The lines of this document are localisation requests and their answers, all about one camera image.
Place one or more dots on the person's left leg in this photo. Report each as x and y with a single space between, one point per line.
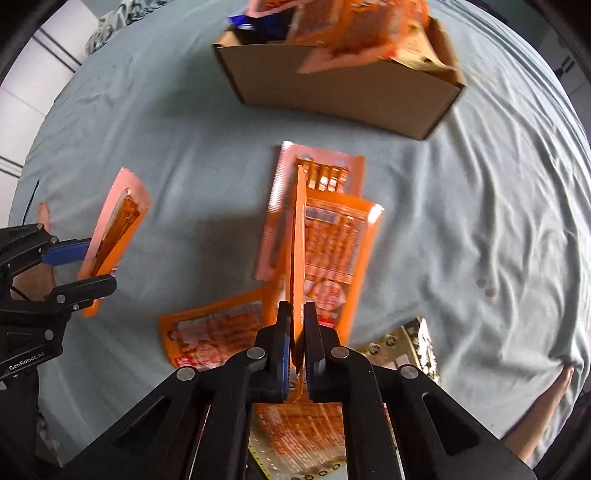
44 217

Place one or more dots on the cardboard box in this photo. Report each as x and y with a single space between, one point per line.
341 92

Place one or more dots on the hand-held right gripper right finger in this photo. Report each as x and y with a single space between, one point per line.
318 360

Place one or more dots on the person's right leg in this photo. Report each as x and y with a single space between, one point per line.
545 415

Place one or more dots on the white wardrobe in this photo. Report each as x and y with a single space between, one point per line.
32 92

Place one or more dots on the pile of crumpled clothes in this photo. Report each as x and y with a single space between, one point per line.
120 18

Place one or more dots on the yellow white snack packet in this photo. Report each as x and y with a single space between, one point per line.
420 59

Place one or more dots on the gold snack packet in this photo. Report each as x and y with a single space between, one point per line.
406 346
277 468

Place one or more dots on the orange stick snack packet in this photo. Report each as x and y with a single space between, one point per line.
299 240

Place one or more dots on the white low cabinet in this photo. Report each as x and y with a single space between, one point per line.
563 60

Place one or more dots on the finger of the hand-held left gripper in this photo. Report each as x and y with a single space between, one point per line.
69 253
87 288

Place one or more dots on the pile of orange snack packets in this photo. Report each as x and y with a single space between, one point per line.
351 32

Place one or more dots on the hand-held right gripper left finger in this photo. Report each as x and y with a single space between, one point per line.
277 360

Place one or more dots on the blue snack packet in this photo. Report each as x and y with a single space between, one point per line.
251 21

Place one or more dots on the person's leg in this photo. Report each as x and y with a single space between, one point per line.
44 217
545 415

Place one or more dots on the pink-edged stick snack packet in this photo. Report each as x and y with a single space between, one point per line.
318 177
115 230

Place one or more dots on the orange printed snack packet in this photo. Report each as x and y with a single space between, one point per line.
212 332
337 258

